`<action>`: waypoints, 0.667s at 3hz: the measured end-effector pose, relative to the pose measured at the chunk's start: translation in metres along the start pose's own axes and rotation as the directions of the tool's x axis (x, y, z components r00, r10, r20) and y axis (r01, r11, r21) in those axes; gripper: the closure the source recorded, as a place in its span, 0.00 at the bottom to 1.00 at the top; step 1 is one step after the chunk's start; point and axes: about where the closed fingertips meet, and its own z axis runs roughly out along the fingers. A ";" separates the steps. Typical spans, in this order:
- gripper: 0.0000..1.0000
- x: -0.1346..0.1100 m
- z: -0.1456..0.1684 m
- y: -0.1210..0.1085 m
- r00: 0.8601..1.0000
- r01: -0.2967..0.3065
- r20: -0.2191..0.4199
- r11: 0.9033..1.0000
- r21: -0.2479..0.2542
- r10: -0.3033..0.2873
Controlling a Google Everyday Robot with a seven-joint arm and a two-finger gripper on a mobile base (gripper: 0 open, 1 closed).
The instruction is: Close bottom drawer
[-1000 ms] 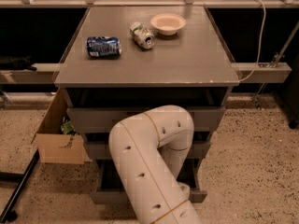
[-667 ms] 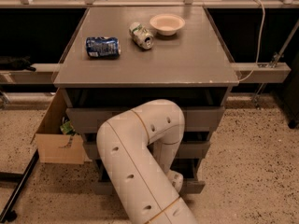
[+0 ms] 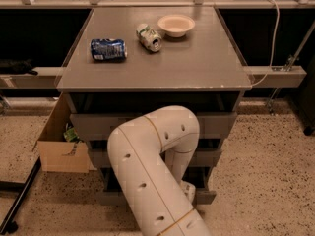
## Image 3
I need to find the grey bottom drawer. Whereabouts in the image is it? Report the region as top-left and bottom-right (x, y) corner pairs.
(96, 167), (216, 206)

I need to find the grey drawer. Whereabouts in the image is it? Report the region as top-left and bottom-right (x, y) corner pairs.
(88, 148), (221, 168)
(96, 167), (216, 206)
(70, 112), (236, 142)

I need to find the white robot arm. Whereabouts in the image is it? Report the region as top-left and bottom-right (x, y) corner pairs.
(107, 106), (211, 236)

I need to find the grey drawer cabinet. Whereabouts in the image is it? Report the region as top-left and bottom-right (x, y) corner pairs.
(56, 6), (253, 169)

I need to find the grey middle drawer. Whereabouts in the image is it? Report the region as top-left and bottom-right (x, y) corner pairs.
(88, 148), (221, 168)

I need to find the grey top drawer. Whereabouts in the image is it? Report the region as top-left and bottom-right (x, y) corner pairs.
(70, 112), (236, 142)

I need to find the green white soda can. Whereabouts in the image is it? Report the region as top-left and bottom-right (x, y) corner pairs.
(136, 24), (161, 52)

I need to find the blue crushed soda can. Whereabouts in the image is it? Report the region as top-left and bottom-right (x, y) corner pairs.
(90, 38), (127, 61)

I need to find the white paper bowl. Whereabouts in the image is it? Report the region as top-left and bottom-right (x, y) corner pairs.
(157, 15), (195, 37)

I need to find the green packet in box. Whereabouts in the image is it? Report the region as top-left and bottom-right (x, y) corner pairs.
(63, 125), (80, 142)

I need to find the cardboard box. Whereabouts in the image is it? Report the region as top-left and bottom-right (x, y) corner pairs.
(36, 94), (91, 173)

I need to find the diagonal metal strut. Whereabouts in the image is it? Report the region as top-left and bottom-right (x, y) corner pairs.
(266, 20), (315, 115)

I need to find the black object on ledge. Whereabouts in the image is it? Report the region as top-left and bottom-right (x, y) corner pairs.
(0, 59), (37, 76)

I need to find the metal frame rail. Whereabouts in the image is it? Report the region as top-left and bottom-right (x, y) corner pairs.
(0, 66), (306, 89)

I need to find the white cable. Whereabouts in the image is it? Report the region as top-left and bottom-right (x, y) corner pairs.
(249, 0), (281, 88)

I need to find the black floor rail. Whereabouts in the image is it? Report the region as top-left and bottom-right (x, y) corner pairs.
(0, 158), (41, 235)

